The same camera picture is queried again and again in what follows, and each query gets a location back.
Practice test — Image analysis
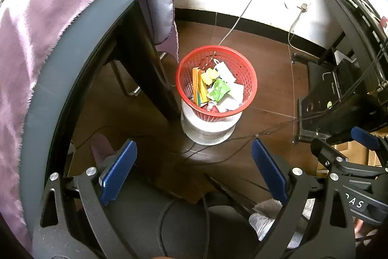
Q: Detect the green tea carton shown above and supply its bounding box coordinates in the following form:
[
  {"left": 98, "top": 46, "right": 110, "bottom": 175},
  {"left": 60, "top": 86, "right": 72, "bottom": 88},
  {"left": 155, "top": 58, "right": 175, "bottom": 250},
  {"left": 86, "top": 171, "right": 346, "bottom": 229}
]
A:
[{"left": 207, "top": 79, "right": 230, "bottom": 102}]

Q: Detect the white bucket under basket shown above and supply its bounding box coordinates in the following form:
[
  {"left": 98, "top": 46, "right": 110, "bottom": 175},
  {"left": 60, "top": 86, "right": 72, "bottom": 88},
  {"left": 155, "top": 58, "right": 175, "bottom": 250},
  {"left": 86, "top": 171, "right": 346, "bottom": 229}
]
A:
[{"left": 181, "top": 101, "right": 242, "bottom": 146}]

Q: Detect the purple printed tablecloth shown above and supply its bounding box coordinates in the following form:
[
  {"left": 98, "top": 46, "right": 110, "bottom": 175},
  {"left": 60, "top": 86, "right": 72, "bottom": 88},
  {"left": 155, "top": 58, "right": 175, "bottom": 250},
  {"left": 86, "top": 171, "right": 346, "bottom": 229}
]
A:
[{"left": 1, "top": 0, "right": 177, "bottom": 250}]

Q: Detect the person right hand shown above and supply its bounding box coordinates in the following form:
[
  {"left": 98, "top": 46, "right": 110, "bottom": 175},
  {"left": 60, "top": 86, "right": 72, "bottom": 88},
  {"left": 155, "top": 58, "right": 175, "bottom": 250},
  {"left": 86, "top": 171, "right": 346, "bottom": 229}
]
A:
[{"left": 353, "top": 217, "right": 378, "bottom": 247}]

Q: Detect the yellow yarn pompom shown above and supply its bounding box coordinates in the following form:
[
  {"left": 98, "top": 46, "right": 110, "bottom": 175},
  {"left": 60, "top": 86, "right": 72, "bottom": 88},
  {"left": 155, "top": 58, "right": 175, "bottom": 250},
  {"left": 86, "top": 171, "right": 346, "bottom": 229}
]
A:
[{"left": 201, "top": 68, "right": 219, "bottom": 86}]

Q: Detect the red plastic trash basket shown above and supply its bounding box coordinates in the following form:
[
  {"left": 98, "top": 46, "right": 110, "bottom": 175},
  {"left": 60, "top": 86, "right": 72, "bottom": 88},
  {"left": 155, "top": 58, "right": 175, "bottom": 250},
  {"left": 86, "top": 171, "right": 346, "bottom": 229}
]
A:
[{"left": 176, "top": 45, "right": 258, "bottom": 122}]

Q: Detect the white paper napkin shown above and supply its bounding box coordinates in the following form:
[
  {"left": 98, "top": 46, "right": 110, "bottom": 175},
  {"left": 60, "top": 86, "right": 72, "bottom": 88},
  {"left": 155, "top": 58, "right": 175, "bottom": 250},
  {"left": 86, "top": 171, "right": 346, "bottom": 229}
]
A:
[{"left": 213, "top": 59, "right": 236, "bottom": 84}]

